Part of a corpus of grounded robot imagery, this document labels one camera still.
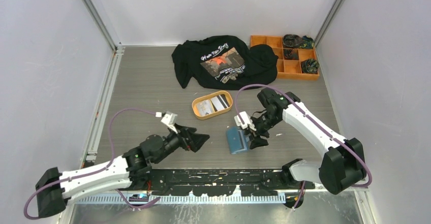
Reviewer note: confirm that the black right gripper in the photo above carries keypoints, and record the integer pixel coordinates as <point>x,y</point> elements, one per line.
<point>258,141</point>

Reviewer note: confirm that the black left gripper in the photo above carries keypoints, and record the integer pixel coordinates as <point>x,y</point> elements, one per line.
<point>195,139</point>

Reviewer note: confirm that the blue leather card holder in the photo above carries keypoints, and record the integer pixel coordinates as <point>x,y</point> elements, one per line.
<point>238,141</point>

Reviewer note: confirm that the yellow oval tray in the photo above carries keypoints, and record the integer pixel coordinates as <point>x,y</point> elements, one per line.
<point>212,105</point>

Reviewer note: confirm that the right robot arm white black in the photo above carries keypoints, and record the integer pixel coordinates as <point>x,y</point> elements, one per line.
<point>342,162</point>

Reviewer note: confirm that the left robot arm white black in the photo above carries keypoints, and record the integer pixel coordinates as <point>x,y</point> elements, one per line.
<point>55,189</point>

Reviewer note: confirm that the silver vip card in tray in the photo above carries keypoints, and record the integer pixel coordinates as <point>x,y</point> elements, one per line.
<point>204,108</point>

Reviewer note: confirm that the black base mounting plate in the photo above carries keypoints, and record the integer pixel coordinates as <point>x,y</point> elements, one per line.
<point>214,182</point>

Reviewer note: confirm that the orange wooden compartment tray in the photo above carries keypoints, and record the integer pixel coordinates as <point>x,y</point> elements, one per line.
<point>287,69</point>

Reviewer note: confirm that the black printed t-shirt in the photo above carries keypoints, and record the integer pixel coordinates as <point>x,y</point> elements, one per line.
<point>224,62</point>

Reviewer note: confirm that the green patterned sock lower right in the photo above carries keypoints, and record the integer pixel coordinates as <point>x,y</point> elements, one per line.
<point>310,66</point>

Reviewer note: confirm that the dark sock middle compartment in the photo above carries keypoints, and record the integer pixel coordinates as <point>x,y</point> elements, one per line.
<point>290,54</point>

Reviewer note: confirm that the dark rolled sock top left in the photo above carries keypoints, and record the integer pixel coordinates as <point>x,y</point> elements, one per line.
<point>292,41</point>

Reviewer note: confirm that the green rolled sock top right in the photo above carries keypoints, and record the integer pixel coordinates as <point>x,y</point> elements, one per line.
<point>307,42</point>

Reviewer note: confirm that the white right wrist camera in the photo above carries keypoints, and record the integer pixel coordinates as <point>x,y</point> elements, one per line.
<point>243,120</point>

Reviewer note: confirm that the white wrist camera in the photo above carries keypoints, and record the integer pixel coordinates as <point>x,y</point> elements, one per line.
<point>243,120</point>
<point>169,120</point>

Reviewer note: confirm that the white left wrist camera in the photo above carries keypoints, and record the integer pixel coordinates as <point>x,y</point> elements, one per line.
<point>169,120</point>

